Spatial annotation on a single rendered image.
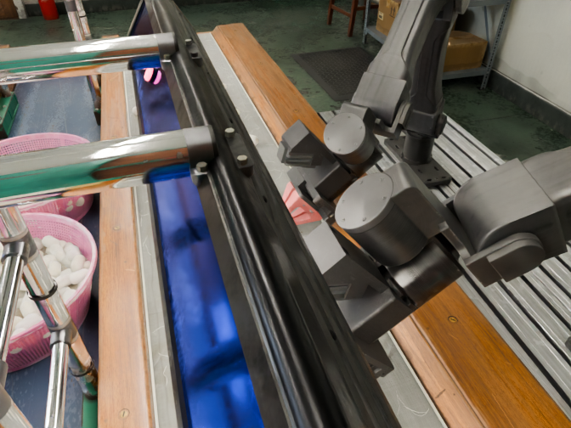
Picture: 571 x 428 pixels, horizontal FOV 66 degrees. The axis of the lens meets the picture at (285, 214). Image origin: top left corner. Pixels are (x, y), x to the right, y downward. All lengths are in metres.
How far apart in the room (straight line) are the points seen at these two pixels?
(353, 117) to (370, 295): 0.28
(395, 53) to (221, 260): 0.57
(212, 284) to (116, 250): 0.53
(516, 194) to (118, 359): 0.45
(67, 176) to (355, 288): 0.24
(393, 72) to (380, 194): 0.36
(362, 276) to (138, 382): 0.30
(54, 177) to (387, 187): 0.24
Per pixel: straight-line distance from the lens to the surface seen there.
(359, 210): 0.36
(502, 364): 0.59
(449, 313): 0.62
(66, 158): 0.21
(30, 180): 0.22
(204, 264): 0.19
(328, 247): 0.35
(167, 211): 0.25
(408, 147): 1.03
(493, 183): 0.41
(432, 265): 0.40
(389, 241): 0.36
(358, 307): 0.40
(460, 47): 3.16
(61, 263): 0.78
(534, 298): 0.82
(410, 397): 0.57
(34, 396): 0.70
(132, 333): 0.59
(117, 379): 0.56
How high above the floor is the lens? 1.22
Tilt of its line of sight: 39 degrees down
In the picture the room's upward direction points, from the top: straight up
